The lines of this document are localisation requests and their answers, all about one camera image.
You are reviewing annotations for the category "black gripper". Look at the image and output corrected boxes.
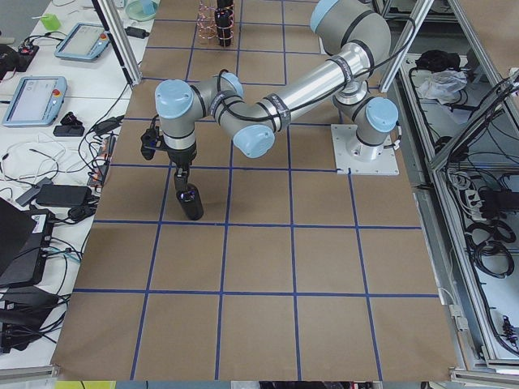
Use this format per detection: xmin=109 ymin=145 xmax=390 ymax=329
xmin=167 ymin=146 xmax=197 ymax=182

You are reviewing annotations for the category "black wine bottle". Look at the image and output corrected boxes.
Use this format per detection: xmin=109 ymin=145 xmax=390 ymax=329
xmin=174 ymin=176 xmax=204 ymax=220
xmin=214 ymin=9 xmax=234 ymax=47

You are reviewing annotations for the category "black wine bottle in basket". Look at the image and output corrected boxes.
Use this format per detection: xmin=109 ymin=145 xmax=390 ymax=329
xmin=214 ymin=9 xmax=234 ymax=47

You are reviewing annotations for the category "black power brick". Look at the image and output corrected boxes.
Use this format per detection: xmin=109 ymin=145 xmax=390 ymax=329
xmin=36 ymin=184 xmax=92 ymax=207

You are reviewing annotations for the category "lower teach pendant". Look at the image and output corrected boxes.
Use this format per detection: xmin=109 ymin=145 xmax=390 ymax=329
xmin=2 ymin=76 xmax=68 ymax=127

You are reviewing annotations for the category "teach pendant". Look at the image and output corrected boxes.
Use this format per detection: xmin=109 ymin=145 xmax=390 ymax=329
xmin=54 ymin=23 xmax=109 ymax=62
xmin=2 ymin=76 xmax=68 ymax=127

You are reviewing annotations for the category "upper teach pendant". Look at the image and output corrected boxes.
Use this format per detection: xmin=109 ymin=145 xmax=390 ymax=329
xmin=54 ymin=23 xmax=109 ymax=62

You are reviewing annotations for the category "green bowl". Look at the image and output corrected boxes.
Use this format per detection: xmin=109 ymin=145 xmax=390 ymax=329
xmin=125 ymin=0 xmax=160 ymax=22

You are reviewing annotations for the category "black laptop computer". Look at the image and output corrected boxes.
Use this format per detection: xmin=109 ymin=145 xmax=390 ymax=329
xmin=1 ymin=199 xmax=54 ymax=288

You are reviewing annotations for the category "green cup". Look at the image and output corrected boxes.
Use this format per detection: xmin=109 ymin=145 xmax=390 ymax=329
xmin=41 ymin=13 xmax=61 ymax=31

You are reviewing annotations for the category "crumpled white cloth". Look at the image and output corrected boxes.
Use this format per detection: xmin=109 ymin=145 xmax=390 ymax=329
xmin=417 ymin=70 xmax=467 ymax=104

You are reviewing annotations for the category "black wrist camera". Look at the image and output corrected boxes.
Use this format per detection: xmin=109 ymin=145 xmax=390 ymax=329
xmin=140 ymin=126 xmax=163 ymax=160

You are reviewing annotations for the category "copper wire wine basket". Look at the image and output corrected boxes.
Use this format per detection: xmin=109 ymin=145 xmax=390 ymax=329
xmin=196 ymin=0 xmax=234 ymax=45

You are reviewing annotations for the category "aluminium frame post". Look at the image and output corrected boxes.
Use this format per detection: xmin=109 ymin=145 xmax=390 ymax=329
xmin=92 ymin=0 xmax=142 ymax=87

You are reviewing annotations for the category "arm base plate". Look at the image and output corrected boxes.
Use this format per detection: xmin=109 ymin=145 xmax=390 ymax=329
xmin=331 ymin=124 xmax=399 ymax=176

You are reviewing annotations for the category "aluminium side frame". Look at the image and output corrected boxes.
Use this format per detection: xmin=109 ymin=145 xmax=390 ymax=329
xmin=374 ymin=1 xmax=518 ymax=388

